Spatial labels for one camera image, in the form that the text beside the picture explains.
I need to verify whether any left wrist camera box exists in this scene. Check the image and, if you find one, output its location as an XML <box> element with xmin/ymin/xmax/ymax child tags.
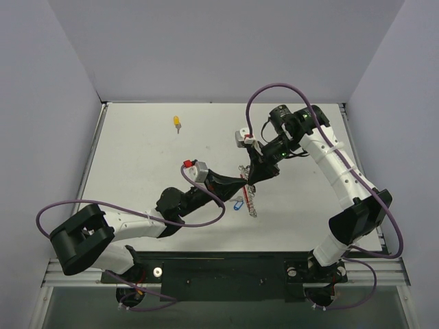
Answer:
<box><xmin>183</xmin><ymin>160</ymin><xmax>209</xmax><ymax>183</ymax></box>

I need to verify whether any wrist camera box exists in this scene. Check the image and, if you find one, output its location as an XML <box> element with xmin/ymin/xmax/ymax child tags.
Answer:
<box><xmin>235</xmin><ymin>127</ymin><xmax>258</xmax><ymax>148</ymax></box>
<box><xmin>183</xmin><ymin>160</ymin><xmax>209</xmax><ymax>183</ymax></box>

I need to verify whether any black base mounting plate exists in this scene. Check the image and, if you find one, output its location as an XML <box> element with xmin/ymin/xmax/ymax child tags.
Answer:
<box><xmin>121</xmin><ymin>252</ymin><xmax>347</xmax><ymax>302</ymax></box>

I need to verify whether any blue tagged key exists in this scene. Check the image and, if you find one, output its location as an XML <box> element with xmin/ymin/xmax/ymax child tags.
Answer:
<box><xmin>230</xmin><ymin>196</ymin><xmax>244</xmax><ymax>211</ymax></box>

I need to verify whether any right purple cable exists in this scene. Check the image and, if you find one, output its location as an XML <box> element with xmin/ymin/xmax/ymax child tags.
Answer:
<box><xmin>246</xmin><ymin>83</ymin><xmax>404</xmax><ymax>311</ymax></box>

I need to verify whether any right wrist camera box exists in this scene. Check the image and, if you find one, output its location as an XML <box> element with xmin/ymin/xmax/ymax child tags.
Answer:
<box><xmin>235</xmin><ymin>127</ymin><xmax>258</xmax><ymax>148</ymax></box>

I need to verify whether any purple cable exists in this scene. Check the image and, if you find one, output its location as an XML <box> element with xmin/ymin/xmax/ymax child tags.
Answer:
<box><xmin>36</xmin><ymin>166</ymin><xmax>227</xmax><ymax>312</ymax></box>
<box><xmin>246</xmin><ymin>83</ymin><xmax>404</xmax><ymax>311</ymax></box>

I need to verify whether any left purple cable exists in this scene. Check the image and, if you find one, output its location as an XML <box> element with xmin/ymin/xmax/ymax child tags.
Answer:
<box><xmin>36</xmin><ymin>166</ymin><xmax>227</xmax><ymax>312</ymax></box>

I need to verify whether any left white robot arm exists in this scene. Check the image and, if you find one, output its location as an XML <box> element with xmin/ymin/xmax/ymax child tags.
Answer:
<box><xmin>49</xmin><ymin>170</ymin><xmax>246</xmax><ymax>282</ymax></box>

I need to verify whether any yellow tagged key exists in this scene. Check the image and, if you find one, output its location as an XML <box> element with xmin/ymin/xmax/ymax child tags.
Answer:
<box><xmin>173</xmin><ymin>116</ymin><xmax>181</xmax><ymax>134</ymax></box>

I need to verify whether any red handled keyring holder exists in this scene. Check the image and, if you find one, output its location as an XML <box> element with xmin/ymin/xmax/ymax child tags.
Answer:
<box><xmin>238</xmin><ymin>165</ymin><xmax>257</xmax><ymax>218</ymax></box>

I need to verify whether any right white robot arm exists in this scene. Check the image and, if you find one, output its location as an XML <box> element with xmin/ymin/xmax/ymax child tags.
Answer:
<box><xmin>235</xmin><ymin>105</ymin><xmax>392</xmax><ymax>280</ymax></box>

